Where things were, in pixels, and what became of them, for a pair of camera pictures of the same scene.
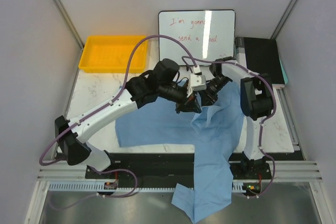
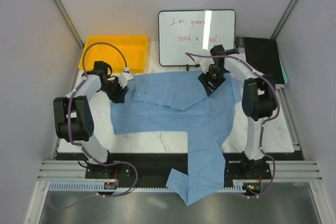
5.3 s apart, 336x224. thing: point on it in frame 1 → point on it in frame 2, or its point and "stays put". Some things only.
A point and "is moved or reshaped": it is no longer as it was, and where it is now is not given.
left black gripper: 190,104 → 119,97
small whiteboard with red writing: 207,34 stays put
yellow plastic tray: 111,54 stays put
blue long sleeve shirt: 215,132 is moved or reshaped
